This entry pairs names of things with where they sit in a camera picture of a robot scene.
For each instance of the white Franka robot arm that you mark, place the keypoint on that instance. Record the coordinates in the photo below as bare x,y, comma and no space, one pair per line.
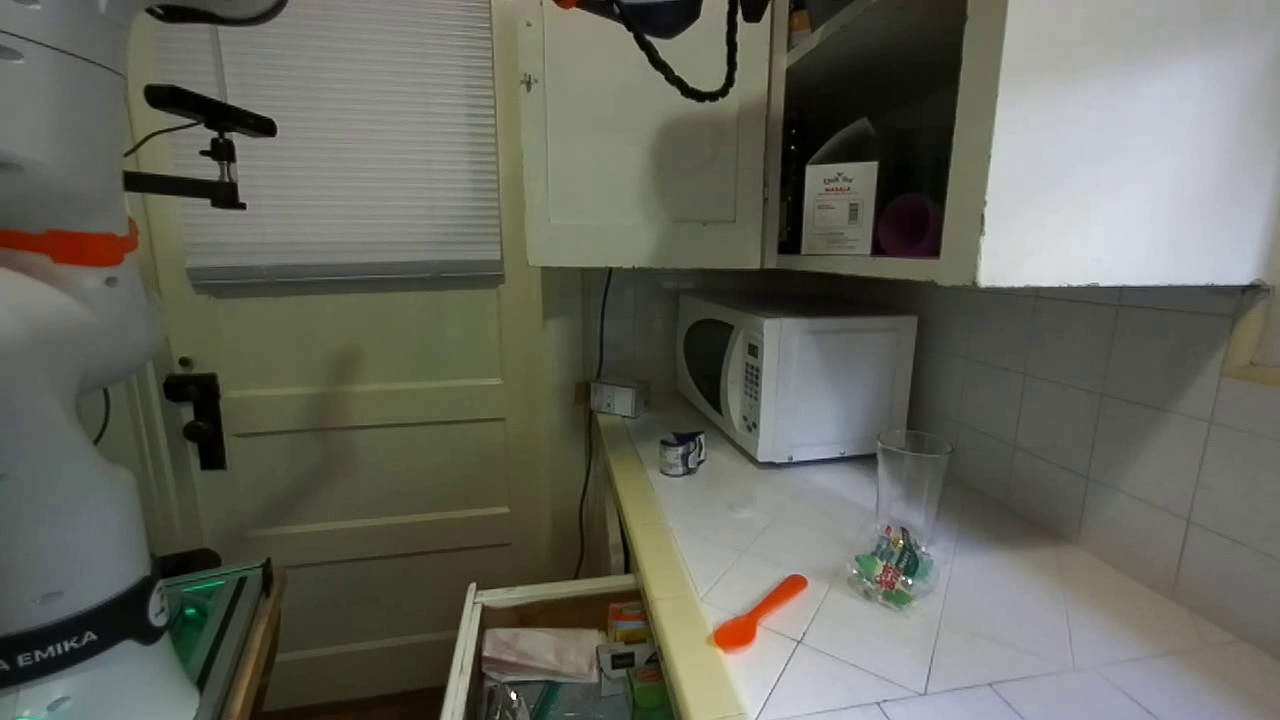
65,400

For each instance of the cream closed cabinet door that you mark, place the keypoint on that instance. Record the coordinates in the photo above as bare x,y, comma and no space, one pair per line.
603,174

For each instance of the white microwave oven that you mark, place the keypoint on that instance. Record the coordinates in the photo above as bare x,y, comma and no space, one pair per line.
834,385

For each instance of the white printed box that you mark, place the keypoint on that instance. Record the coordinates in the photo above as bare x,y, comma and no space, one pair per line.
843,208

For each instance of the red and white packet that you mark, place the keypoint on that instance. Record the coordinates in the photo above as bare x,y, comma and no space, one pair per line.
624,617

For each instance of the cream panel door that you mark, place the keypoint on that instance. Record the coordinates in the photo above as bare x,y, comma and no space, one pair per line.
384,440

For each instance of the orange plastic spoon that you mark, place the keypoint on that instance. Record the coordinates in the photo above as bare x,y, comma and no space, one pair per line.
752,617

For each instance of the small white gadget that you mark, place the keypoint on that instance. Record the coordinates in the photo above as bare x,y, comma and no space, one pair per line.
624,657

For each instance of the clear drinking glass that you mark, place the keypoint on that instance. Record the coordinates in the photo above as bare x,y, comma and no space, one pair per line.
915,480

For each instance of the pink round container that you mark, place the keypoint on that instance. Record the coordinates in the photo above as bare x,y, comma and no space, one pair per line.
910,227

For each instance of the white folded cloth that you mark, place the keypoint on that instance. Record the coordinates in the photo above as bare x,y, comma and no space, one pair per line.
541,654

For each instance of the clear bag of candy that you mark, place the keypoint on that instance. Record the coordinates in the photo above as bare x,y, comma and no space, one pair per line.
892,567

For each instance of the green packet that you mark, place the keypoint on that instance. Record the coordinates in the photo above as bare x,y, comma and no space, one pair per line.
648,696

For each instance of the white open drawer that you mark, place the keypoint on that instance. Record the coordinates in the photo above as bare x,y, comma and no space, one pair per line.
462,654

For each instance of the black door lock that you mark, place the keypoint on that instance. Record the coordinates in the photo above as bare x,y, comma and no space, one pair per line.
203,406

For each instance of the green glass top cart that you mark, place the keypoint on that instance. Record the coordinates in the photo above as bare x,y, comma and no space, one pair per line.
215,627

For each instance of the white open cabinet door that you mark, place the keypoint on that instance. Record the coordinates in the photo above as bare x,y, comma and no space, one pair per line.
1132,135

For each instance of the white wall adapter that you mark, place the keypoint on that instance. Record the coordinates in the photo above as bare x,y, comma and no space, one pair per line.
618,397

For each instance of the cream wall cabinet frame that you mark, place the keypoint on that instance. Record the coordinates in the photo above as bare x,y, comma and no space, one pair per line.
969,135

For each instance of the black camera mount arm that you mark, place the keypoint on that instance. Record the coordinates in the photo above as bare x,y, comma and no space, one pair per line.
185,185

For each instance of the black bar camera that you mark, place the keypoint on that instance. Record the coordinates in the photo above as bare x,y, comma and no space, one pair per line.
215,113

